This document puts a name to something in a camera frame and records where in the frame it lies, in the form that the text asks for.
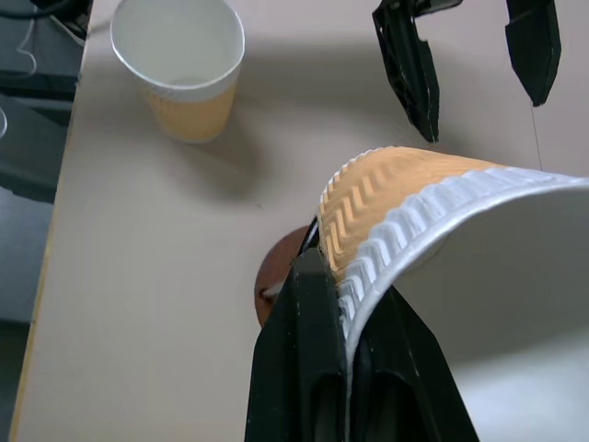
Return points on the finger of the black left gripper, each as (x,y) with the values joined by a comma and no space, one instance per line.
(409,73)
(534,50)

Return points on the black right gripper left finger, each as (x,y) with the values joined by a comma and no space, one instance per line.
(294,368)

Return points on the black case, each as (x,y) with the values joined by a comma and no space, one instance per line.
(32,133)

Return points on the orange white ribbed paper cup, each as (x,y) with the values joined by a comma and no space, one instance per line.
(483,258)
(193,106)

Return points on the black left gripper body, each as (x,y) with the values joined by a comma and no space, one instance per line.
(437,5)

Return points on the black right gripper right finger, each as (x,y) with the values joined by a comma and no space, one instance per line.
(405,396)

